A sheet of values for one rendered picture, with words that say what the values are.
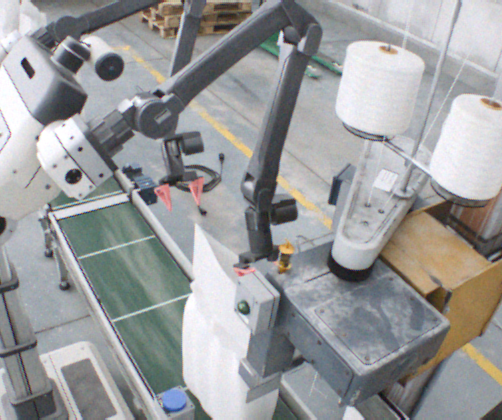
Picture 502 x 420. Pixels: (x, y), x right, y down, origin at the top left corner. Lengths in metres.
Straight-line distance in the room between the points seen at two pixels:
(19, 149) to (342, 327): 0.75
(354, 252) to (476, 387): 1.93
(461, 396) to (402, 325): 1.80
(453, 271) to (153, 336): 1.32
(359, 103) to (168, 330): 1.35
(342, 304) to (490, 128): 0.40
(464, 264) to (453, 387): 1.64
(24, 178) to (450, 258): 0.93
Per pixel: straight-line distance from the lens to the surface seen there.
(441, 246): 1.18
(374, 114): 1.07
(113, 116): 1.05
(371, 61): 1.05
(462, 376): 2.82
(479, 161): 0.94
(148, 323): 2.16
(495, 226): 1.23
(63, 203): 2.81
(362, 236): 0.99
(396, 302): 1.00
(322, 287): 0.98
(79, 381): 2.15
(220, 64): 1.09
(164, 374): 2.00
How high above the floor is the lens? 1.99
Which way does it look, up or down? 36 degrees down
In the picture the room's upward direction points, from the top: 8 degrees clockwise
